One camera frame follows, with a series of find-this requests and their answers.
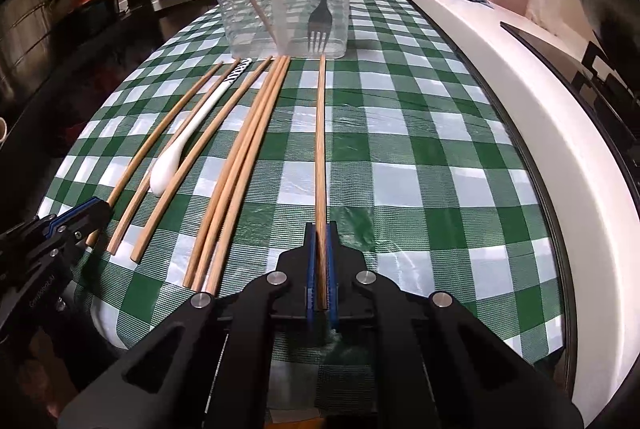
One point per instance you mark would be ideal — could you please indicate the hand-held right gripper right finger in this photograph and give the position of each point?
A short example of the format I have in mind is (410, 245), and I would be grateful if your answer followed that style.
(334, 279)

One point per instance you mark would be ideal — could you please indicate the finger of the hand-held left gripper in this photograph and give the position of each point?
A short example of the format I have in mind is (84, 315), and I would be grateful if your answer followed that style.
(80, 239)
(75, 215)

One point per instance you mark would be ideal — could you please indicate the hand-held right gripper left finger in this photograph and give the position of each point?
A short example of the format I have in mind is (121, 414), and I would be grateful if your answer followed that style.
(310, 279)

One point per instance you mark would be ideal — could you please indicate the row of wooden chopsticks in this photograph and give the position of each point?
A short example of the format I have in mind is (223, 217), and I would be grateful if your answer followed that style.
(241, 169)

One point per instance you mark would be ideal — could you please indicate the white cup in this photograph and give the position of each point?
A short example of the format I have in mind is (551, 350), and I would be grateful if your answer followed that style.
(2, 130)

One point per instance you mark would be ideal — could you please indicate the green checkered tablecloth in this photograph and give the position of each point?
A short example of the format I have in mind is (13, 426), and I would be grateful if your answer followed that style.
(400, 134)

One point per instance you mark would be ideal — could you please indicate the large steel stockpot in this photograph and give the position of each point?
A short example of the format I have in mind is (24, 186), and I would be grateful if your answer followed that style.
(25, 34)

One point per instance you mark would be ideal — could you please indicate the black glass cooktop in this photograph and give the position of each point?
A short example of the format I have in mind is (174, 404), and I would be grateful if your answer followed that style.
(545, 49)

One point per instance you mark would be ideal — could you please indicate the black burner grate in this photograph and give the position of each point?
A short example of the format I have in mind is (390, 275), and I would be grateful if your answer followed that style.
(610, 84)

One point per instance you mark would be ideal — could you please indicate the stainless steel wok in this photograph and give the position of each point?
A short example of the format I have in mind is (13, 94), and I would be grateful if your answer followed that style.
(610, 9)

